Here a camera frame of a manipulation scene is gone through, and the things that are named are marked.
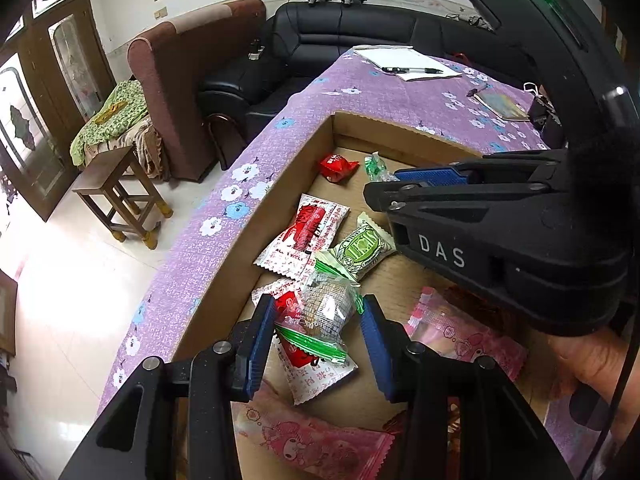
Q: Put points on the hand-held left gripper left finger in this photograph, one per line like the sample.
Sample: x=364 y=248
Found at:
x=260 y=347

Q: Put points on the pink snack packet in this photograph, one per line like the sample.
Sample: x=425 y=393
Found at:
x=465 y=335
x=310 y=440

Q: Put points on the black leather sofa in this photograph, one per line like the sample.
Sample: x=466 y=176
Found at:
x=350 y=30

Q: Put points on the person's right hand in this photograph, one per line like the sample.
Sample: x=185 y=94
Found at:
x=590 y=365

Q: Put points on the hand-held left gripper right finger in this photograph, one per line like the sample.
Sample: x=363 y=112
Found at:
x=377 y=352

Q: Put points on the green snack packet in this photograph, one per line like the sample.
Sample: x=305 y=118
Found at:
x=365 y=252

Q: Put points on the small red snack packet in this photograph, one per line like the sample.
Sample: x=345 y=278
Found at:
x=337 y=166

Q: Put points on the green floral cloth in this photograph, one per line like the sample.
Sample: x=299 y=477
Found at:
x=112 y=115

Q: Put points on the small green candy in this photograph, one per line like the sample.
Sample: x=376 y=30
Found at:
x=377 y=167

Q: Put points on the red and white snack packet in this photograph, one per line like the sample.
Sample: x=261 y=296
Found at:
x=305 y=232
x=310 y=380

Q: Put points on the clear packet with green ends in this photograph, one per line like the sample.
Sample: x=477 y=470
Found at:
x=322 y=310

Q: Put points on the beige brown blanket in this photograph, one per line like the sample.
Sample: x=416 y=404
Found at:
x=150 y=155

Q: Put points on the wall switch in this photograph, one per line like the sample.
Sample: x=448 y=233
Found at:
x=160 y=13

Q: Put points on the brown armchair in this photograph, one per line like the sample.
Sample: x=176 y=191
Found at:
x=185 y=85

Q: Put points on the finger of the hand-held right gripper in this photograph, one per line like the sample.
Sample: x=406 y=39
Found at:
x=430 y=176
x=425 y=200

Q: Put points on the red gold foil packet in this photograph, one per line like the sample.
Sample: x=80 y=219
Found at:
x=397 y=422

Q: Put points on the white paper sheets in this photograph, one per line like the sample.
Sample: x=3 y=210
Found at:
x=400 y=57

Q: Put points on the purple floral tablecloth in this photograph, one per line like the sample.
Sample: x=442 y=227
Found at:
x=400 y=97

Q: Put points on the brown cardboard box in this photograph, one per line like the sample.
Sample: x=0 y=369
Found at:
x=280 y=180

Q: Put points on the wooden stool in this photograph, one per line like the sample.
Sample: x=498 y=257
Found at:
x=115 y=175

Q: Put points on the black and white pen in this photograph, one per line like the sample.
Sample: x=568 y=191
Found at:
x=410 y=70

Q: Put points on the wooden glass-panel door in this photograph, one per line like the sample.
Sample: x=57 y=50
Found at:
x=45 y=85

